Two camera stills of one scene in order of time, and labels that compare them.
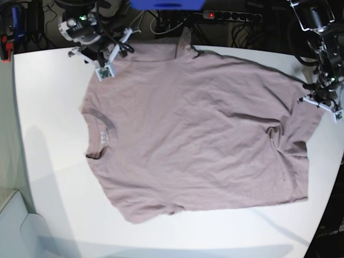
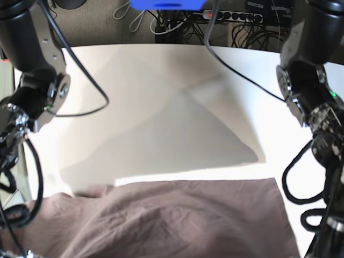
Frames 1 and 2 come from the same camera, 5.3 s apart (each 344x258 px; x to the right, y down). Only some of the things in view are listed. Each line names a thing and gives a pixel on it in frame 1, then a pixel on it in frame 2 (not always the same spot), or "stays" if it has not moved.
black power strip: x=231 y=15 stays
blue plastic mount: x=183 y=5 stays
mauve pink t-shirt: x=176 y=129 → x=242 y=218
